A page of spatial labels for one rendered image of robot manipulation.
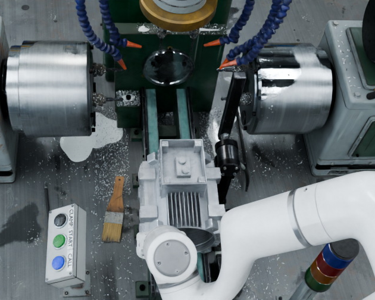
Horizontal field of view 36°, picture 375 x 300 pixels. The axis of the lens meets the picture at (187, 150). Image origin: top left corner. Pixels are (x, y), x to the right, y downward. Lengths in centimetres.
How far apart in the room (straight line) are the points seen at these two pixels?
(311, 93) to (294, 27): 67
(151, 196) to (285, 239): 53
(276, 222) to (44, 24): 137
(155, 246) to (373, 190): 36
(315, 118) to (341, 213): 73
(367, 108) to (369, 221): 73
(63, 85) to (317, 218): 79
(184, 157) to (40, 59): 43
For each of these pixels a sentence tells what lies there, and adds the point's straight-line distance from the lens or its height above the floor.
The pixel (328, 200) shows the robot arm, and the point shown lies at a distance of 84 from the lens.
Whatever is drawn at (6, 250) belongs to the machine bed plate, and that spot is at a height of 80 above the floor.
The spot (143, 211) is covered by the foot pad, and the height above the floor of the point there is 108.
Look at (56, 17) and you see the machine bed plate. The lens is 208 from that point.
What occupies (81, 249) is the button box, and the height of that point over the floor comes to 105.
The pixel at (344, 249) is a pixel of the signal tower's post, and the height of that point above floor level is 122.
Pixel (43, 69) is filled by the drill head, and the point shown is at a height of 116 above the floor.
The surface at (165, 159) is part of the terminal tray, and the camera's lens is 133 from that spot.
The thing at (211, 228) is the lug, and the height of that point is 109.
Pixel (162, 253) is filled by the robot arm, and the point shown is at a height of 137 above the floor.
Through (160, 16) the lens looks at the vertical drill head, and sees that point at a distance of 131.
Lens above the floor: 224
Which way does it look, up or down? 57 degrees down
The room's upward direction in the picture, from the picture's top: 10 degrees clockwise
